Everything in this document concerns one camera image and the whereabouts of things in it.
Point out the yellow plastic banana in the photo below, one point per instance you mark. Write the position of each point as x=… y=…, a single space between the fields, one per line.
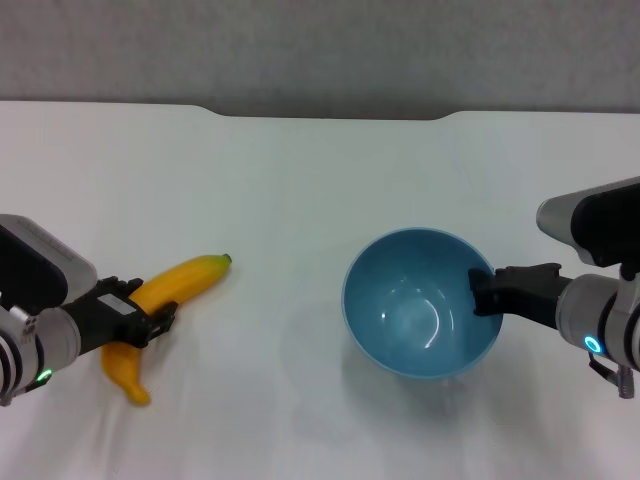
x=190 y=280

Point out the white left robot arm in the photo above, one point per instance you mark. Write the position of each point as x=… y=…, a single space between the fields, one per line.
x=35 y=350

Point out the blue plastic bowl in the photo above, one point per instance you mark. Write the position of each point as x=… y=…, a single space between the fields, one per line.
x=415 y=300

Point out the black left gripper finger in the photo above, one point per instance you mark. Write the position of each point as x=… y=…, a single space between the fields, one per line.
x=160 y=322
x=120 y=285

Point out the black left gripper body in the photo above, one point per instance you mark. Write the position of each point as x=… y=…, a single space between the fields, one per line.
x=100 y=320

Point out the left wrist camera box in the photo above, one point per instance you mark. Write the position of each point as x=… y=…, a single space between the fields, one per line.
x=40 y=260

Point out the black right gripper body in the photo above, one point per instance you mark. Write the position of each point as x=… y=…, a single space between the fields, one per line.
x=527 y=297

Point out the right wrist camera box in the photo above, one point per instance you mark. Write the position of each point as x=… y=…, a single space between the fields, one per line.
x=595 y=225

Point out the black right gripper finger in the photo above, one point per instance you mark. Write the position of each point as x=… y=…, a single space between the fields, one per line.
x=480 y=285
x=530 y=270

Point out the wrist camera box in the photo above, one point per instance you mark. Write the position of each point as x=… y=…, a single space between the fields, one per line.
x=595 y=225
x=40 y=260

